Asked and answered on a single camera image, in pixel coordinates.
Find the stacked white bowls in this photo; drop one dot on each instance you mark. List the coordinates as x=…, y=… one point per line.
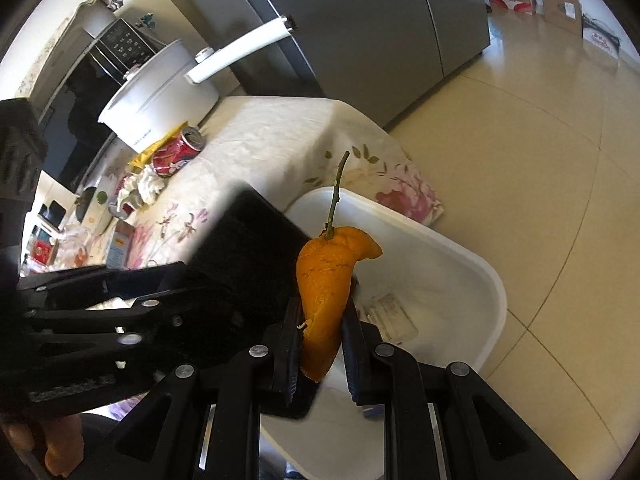
x=97, y=217

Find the crumpled cream paper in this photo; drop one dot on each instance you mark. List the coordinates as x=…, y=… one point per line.
x=127, y=198

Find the dark green avocado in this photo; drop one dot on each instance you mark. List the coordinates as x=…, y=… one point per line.
x=83, y=202

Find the grey refrigerator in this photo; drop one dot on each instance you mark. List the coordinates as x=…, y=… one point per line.
x=379, y=56

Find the floral tablecloth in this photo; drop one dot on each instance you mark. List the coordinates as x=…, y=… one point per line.
x=283, y=148

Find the crumpled white tissue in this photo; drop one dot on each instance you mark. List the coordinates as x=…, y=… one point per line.
x=149, y=185

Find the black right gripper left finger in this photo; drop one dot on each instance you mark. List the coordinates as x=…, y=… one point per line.
x=286, y=354

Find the crushed red soda can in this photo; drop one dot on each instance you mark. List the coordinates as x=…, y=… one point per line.
x=177, y=152

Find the light blue milk carton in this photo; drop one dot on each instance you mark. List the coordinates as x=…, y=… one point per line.
x=118, y=248

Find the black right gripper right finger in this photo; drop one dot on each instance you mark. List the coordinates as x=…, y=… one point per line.
x=356, y=357

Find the cardboard boxes on floor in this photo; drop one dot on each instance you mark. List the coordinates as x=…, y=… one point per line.
x=555, y=0

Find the orange peel with stem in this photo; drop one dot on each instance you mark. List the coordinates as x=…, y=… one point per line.
x=324, y=269

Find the black microwave oven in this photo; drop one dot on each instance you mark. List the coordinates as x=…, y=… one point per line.
x=71, y=97

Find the black plastic tray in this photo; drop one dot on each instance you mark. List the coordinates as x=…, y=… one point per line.
x=244, y=274

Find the white trash bin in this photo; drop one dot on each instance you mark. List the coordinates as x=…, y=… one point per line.
x=454, y=299

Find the yellow wrapper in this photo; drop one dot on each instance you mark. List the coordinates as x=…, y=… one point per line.
x=143, y=158

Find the white electric pot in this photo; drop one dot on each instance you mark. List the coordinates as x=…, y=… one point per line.
x=174, y=87

